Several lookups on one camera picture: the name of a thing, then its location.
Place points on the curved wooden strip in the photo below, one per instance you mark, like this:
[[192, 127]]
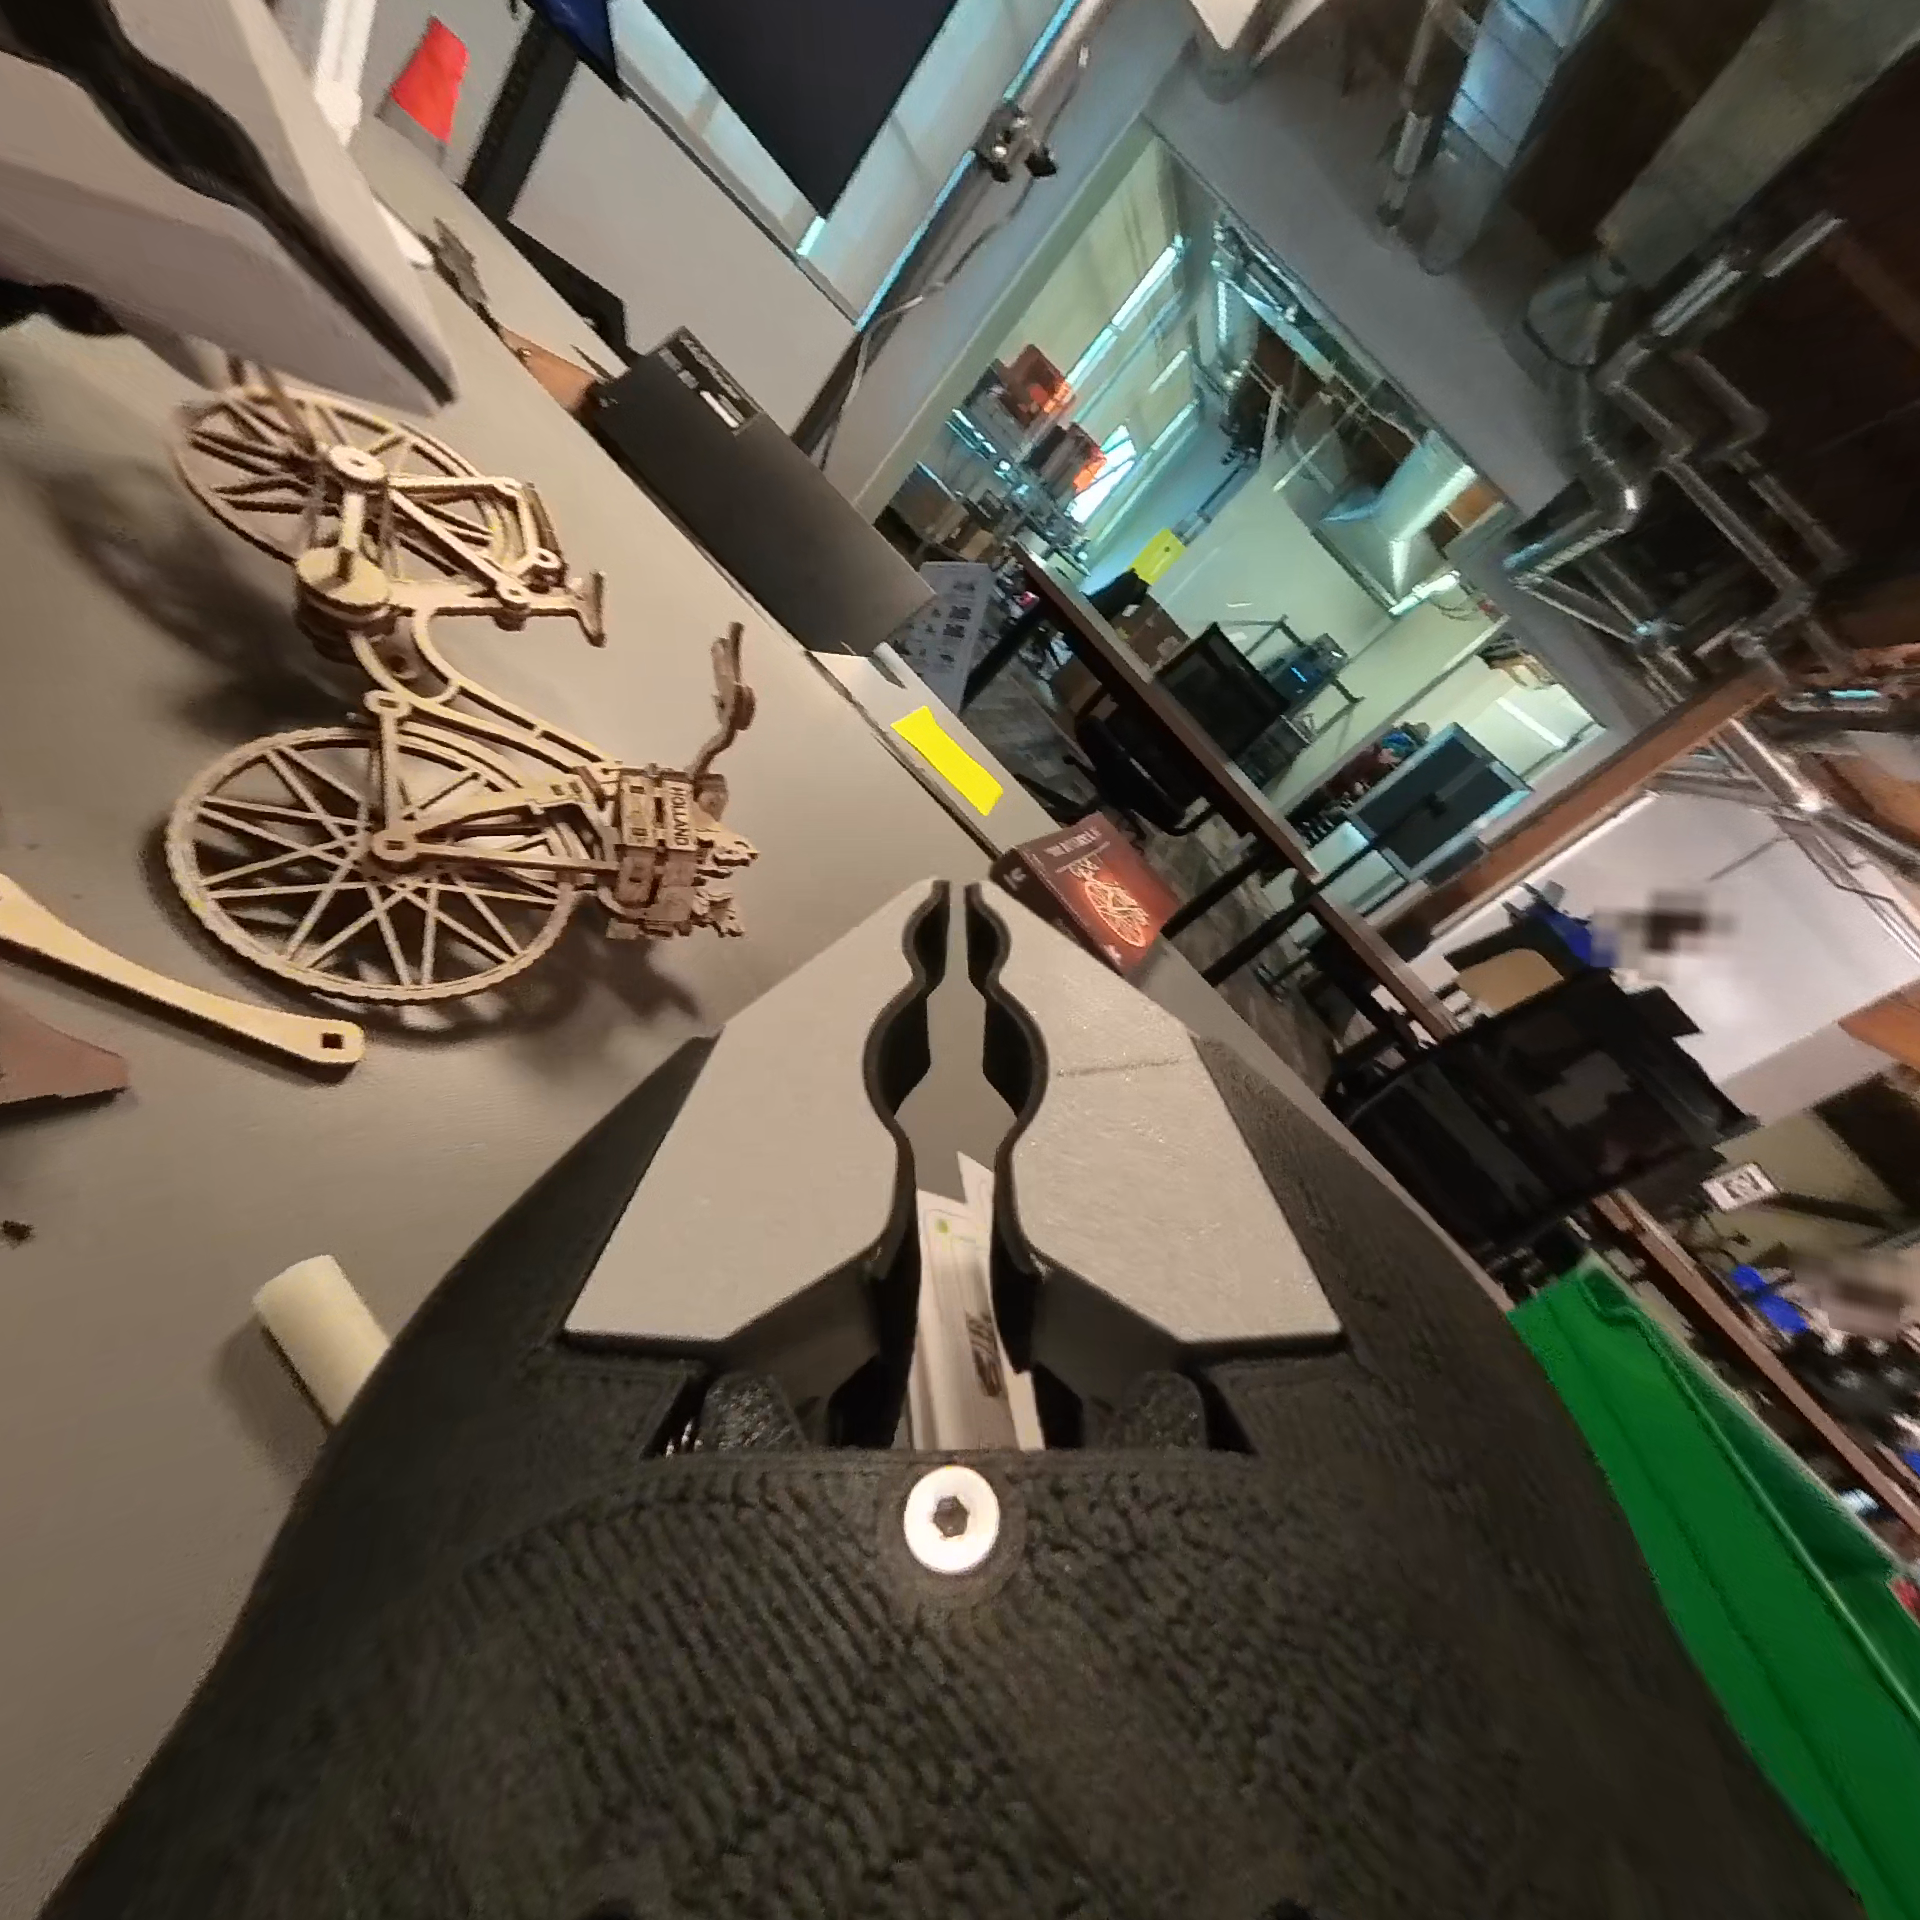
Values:
[[181, 991]]

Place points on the green plastic bin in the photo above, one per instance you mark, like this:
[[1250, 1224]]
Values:
[[1724, 1575]]

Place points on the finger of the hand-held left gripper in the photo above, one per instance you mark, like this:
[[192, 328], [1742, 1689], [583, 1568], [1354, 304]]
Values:
[[150, 241], [323, 164]]

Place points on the dark wooden scrap piece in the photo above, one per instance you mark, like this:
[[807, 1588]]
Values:
[[554, 369]]

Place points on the black storage crate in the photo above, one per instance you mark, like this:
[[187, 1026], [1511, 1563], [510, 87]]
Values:
[[1545, 1111]]

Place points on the dark red kit box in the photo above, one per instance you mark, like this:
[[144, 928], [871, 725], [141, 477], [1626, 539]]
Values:
[[1095, 892]]

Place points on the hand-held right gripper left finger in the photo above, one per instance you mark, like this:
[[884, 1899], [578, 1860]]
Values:
[[751, 1201]]

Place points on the printed leaflet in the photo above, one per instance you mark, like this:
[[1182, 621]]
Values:
[[944, 631]]

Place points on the red plastic cup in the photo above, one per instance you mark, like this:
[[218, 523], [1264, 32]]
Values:
[[428, 82]]

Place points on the small black camera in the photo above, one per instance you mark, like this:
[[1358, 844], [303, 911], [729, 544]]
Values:
[[1017, 147]]

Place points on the wooden model stand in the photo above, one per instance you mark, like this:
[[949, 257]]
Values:
[[53, 1072]]

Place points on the black flat box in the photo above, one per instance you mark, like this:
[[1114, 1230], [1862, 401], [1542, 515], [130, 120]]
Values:
[[751, 481]]

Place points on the metal ventilation duct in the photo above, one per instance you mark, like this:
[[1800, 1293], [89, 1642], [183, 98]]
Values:
[[1634, 511]]

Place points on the white instruction booklet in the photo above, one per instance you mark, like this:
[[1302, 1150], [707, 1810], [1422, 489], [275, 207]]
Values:
[[960, 1320]]

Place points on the large dark screen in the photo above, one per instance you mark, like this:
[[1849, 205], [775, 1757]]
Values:
[[781, 75]]

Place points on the yellow tape strip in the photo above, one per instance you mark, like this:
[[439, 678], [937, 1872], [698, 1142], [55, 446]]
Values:
[[944, 765]]

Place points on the wooden bicycle model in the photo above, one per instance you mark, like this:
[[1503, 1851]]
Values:
[[343, 592]]

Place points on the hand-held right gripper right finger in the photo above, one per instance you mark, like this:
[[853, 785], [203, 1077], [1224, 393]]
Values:
[[1170, 1201]]

